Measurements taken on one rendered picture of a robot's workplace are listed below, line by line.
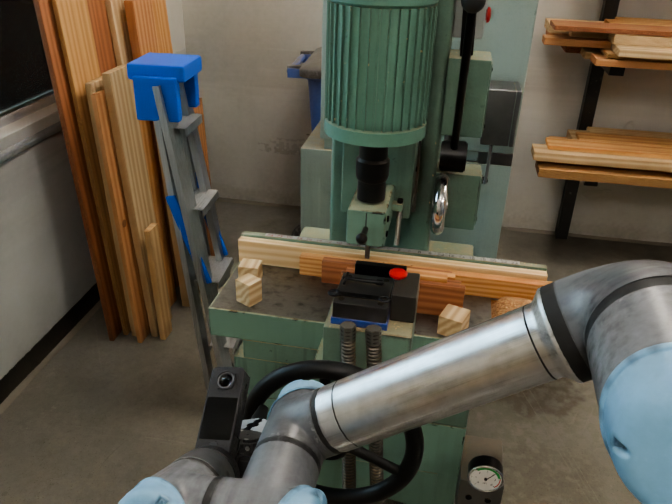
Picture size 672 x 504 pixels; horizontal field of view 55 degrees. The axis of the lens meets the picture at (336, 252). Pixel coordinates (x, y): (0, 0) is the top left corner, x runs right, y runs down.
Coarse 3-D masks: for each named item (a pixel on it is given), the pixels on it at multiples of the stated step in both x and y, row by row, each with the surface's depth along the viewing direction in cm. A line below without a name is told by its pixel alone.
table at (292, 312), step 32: (224, 288) 122; (288, 288) 123; (320, 288) 123; (224, 320) 117; (256, 320) 115; (288, 320) 114; (320, 320) 114; (416, 320) 114; (480, 320) 115; (320, 352) 110
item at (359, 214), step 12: (360, 204) 117; (372, 204) 117; (384, 204) 117; (348, 216) 115; (360, 216) 115; (372, 216) 114; (384, 216) 114; (348, 228) 116; (360, 228) 116; (372, 228) 115; (384, 228) 115; (348, 240) 118; (372, 240) 117; (384, 240) 117
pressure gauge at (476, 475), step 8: (480, 456) 115; (488, 456) 115; (472, 464) 115; (480, 464) 113; (488, 464) 113; (496, 464) 114; (472, 472) 114; (480, 472) 114; (488, 472) 113; (496, 472) 113; (472, 480) 115; (480, 480) 114; (488, 480) 114; (496, 480) 114; (480, 488) 115; (488, 488) 115; (496, 488) 114
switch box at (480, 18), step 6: (456, 0) 125; (486, 0) 124; (456, 6) 126; (486, 6) 125; (456, 12) 126; (462, 12) 126; (480, 12) 125; (456, 18) 127; (480, 18) 126; (456, 24) 127; (480, 24) 126; (456, 30) 128; (480, 30) 127; (456, 36) 128; (480, 36) 127
